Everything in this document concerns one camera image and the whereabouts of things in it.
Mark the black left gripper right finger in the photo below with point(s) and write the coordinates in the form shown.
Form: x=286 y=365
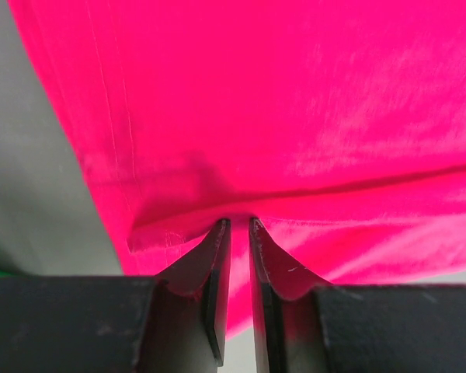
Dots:
x=303 y=323

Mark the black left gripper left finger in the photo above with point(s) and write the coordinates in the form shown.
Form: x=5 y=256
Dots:
x=174 y=321

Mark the pink t-shirt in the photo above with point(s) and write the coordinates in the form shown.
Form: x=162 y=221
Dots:
x=341 y=125

